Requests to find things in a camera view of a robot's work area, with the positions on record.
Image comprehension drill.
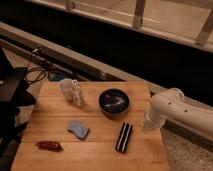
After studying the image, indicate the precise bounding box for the black white striped eraser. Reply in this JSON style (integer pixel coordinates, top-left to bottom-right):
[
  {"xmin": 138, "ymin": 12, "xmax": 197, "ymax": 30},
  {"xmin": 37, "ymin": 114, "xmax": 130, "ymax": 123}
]
[{"xmin": 115, "ymin": 122, "xmax": 133, "ymax": 153}]

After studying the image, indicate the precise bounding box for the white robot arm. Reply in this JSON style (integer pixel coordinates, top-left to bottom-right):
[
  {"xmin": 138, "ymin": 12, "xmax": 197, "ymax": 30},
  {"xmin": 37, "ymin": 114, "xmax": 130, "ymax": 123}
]
[{"xmin": 143, "ymin": 88, "xmax": 213, "ymax": 136}]

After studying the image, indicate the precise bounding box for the black bowl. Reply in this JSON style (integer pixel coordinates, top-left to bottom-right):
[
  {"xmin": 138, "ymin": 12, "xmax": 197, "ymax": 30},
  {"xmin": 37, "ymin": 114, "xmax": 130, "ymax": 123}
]
[{"xmin": 98, "ymin": 88, "xmax": 130, "ymax": 116}]

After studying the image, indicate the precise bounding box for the white cup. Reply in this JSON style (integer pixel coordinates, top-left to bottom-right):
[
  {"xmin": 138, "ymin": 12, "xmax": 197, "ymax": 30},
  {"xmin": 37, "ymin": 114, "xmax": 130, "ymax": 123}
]
[{"xmin": 59, "ymin": 79, "xmax": 72, "ymax": 101}]

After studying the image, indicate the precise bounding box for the blue object behind table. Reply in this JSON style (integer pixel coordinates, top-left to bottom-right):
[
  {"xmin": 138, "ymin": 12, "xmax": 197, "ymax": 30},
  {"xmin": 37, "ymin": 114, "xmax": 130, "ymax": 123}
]
[{"xmin": 50, "ymin": 73, "xmax": 66, "ymax": 82}]

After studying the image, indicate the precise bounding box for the blue sponge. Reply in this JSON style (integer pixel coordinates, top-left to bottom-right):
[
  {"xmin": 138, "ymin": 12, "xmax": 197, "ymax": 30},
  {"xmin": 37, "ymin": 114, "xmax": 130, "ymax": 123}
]
[{"xmin": 67, "ymin": 120, "xmax": 90, "ymax": 140}]

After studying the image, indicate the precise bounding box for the black chair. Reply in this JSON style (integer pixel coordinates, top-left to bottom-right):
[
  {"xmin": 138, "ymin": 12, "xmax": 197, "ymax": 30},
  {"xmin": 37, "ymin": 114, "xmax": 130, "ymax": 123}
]
[{"xmin": 0, "ymin": 47, "xmax": 37, "ymax": 159}]

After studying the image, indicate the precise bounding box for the black cable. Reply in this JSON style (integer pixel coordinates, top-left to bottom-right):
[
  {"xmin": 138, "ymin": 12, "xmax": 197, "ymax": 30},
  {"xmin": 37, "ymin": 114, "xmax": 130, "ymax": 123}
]
[{"xmin": 24, "ymin": 46, "xmax": 58, "ymax": 85}]

